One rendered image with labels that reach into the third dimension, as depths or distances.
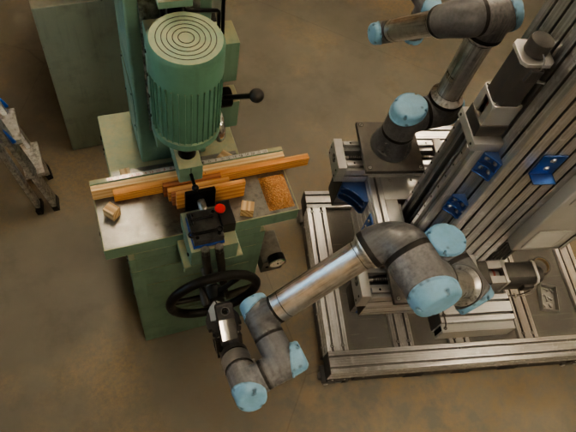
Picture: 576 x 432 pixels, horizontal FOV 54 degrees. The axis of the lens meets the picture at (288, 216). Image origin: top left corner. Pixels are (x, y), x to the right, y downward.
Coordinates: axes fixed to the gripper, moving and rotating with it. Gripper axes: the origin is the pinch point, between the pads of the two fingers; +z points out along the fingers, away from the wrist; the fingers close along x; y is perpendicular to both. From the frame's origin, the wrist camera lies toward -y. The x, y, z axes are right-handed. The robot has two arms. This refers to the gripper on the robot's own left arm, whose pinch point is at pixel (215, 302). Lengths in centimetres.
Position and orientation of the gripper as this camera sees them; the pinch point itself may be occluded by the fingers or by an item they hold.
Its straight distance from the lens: 160.3
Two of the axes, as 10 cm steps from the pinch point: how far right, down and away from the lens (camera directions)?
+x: 9.4, -2.1, 2.7
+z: -3.4, -4.8, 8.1
